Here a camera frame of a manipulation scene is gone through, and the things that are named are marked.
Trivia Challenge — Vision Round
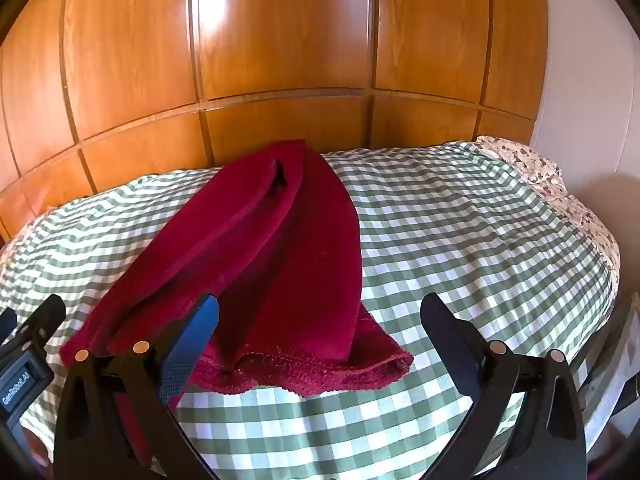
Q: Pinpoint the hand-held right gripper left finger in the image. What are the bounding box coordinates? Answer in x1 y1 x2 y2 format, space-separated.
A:
54 294 221 480

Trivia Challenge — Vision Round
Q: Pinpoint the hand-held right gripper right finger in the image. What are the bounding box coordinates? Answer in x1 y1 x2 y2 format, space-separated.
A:
420 292 587 480

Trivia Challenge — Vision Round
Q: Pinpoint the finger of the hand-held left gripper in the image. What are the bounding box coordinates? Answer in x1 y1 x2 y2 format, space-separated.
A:
22 294 67 348
0 307 19 347

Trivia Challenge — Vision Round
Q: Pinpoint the dark red knitted garment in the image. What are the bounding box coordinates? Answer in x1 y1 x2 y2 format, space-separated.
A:
60 138 415 467

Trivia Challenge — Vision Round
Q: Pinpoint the green white checkered blanket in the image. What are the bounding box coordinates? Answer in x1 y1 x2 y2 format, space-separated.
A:
0 141 615 480

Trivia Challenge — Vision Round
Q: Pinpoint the floral bed sheet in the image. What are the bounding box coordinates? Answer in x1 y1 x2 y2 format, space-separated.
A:
474 135 622 281

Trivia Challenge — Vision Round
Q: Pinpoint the wooden wardrobe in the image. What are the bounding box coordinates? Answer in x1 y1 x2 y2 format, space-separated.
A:
0 0 551 246

